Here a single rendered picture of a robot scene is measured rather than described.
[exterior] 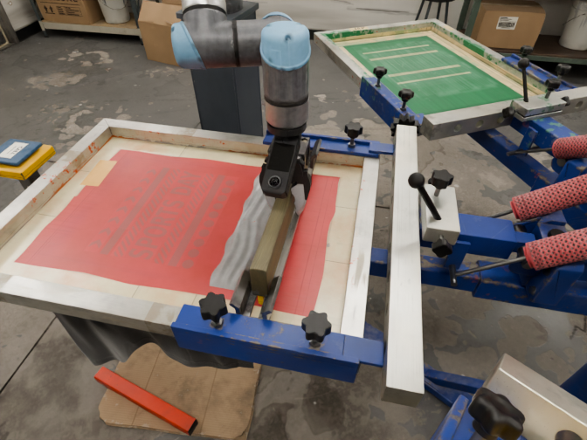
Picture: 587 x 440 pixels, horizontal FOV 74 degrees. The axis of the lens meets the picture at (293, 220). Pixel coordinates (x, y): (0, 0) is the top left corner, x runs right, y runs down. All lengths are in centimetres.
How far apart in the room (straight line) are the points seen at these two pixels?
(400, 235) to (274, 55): 38
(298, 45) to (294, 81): 5
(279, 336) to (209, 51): 48
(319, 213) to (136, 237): 40
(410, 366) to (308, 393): 111
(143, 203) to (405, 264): 60
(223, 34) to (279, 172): 25
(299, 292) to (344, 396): 99
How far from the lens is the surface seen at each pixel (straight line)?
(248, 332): 65
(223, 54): 72
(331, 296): 74
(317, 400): 167
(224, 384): 169
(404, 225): 76
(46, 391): 194
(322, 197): 92
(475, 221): 82
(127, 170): 109
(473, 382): 161
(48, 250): 95
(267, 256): 66
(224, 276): 77
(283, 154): 69
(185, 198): 95
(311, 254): 80
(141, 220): 93
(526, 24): 420
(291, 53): 62
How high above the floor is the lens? 156
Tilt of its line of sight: 44 degrees down
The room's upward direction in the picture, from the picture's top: straight up
